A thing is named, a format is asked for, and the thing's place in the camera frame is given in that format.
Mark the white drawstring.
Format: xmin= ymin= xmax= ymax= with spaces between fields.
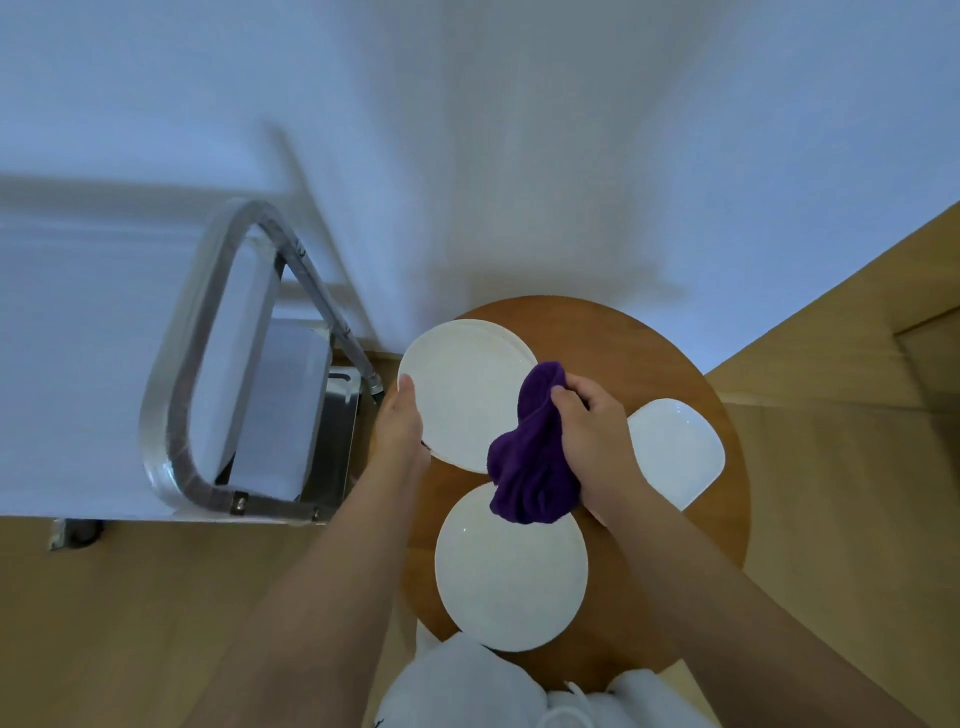
xmin=536 ymin=680 xmax=601 ymax=728

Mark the person's right hand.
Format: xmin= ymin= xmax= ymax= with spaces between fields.
xmin=551 ymin=373 xmax=650 ymax=530

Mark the round wooden side table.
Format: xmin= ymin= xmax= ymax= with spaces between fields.
xmin=367 ymin=294 xmax=751 ymax=695

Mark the person's right forearm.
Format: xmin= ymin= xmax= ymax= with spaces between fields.
xmin=599 ymin=483 xmax=931 ymax=728

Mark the purple cleaning cloth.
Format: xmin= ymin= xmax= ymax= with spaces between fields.
xmin=487 ymin=361 xmax=583 ymax=526

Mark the person's white garment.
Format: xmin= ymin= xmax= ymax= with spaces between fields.
xmin=373 ymin=622 xmax=721 ymax=728

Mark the stack of white rectangular plates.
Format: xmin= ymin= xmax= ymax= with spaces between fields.
xmin=626 ymin=397 xmax=727 ymax=513

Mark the steel three-tier cart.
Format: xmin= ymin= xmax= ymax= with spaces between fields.
xmin=0 ymin=198 xmax=385 ymax=553

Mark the person's left forearm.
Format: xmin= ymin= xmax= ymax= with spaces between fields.
xmin=183 ymin=464 xmax=421 ymax=728

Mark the person's left hand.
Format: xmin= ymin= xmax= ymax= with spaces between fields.
xmin=372 ymin=374 xmax=433 ymax=485

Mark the white round dinner plate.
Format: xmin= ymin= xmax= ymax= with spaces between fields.
xmin=397 ymin=318 xmax=528 ymax=475
xmin=434 ymin=481 xmax=590 ymax=654

